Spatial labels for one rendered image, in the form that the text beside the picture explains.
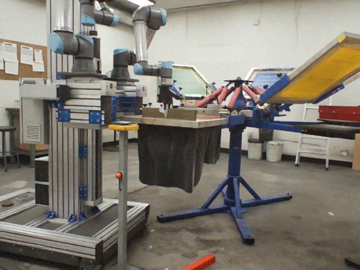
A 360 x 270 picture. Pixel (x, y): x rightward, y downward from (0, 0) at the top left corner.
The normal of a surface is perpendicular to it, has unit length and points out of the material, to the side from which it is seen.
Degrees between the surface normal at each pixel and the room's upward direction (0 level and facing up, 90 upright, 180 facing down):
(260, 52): 90
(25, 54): 88
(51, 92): 90
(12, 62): 89
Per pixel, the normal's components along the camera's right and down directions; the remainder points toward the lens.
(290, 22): -0.50, 0.08
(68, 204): -0.30, 0.10
